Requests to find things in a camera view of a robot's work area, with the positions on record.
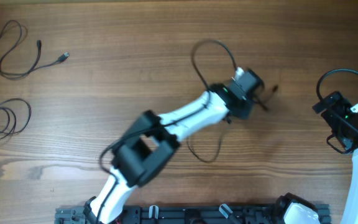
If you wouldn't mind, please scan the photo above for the black USB cable bundle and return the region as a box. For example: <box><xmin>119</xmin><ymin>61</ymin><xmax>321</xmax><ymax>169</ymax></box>
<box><xmin>186</xmin><ymin>84</ymin><xmax>280</xmax><ymax>164</ymax></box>

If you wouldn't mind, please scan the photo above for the thin black cable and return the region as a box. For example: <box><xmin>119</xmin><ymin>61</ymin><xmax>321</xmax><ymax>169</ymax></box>
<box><xmin>0</xmin><ymin>98</ymin><xmax>32</xmax><ymax>144</ymax></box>

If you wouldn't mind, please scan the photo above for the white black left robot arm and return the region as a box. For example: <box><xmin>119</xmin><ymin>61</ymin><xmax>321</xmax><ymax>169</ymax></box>
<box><xmin>84</xmin><ymin>68</ymin><xmax>265</xmax><ymax>223</ymax></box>

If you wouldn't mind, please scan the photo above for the black left camera cable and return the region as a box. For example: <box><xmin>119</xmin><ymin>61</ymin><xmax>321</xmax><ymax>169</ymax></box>
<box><xmin>96</xmin><ymin>39</ymin><xmax>239</xmax><ymax>224</ymax></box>

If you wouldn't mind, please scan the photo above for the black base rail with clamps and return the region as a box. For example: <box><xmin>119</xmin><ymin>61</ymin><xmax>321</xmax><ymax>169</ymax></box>
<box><xmin>54</xmin><ymin>203</ymin><xmax>332</xmax><ymax>224</ymax></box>

